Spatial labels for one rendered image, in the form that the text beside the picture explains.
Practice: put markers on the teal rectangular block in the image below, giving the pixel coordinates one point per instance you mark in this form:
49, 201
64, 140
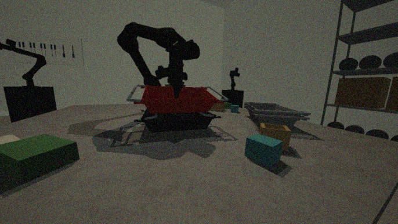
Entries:
263, 149
234, 108

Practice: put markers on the orange block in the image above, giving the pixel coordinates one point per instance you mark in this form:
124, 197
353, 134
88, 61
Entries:
218, 107

